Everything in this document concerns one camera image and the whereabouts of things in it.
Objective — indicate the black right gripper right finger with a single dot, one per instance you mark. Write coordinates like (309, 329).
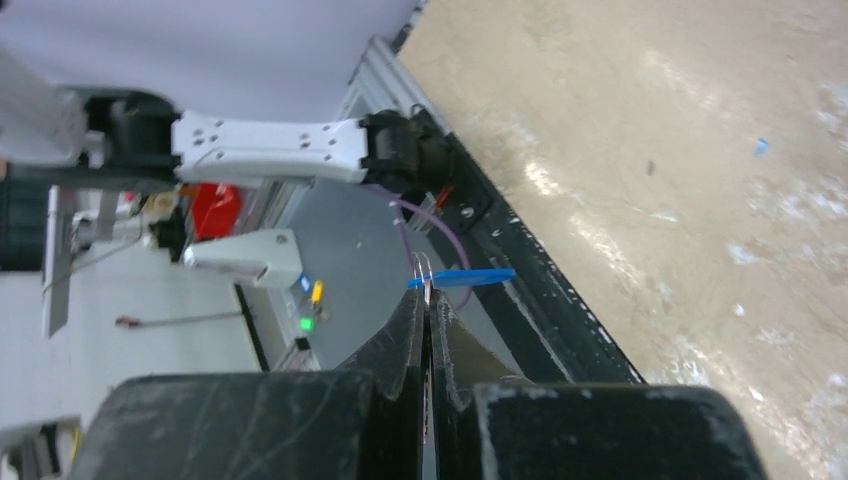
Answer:
(491, 423)

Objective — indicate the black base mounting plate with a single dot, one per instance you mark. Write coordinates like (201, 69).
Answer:
(546, 325)

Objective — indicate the aluminium frame rail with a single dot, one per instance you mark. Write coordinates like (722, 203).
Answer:
(380, 81)

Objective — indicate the silver metal keyring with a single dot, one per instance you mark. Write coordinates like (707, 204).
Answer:
(422, 270)

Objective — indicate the blue plastic key tag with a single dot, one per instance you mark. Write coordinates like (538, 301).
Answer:
(463, 278)

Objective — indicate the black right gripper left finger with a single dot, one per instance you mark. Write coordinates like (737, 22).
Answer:
(360, 420)

